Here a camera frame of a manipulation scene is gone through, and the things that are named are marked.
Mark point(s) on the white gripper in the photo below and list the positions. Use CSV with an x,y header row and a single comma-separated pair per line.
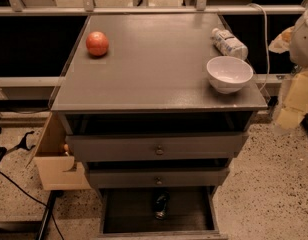
x,y
303,45

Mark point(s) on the grey bottom drawer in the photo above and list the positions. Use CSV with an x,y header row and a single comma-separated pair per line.
x,y
175,213

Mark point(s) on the grey drawer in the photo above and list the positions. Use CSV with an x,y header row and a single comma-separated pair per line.
x,y
128,178
151,148
175,213

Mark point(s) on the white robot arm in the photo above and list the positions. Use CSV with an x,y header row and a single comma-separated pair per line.
x,y
295,41

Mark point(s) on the grey middle drawer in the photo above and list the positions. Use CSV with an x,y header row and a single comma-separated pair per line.
x,y
128,178

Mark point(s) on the grey wooden drawer cabinet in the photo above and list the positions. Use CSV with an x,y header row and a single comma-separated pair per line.
x,y
152,82

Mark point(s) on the grey top drawer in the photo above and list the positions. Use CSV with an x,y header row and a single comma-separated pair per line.
x,y
151,148

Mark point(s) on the white bowl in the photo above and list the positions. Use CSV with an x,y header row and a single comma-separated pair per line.
x,y
228,74

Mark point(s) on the clear plastic water bottle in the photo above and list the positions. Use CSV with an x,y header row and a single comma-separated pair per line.
x,y
228,44

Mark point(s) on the orange ball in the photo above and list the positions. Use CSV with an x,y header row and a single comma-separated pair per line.
x,y
97,43

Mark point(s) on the light wooden box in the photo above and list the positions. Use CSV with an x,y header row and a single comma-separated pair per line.
x,y
57,167

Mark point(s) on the black clamp tool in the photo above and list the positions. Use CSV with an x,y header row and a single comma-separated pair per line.
x,y
22,144

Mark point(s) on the metal railing frame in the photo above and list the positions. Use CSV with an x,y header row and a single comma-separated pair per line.
x,y
150,7

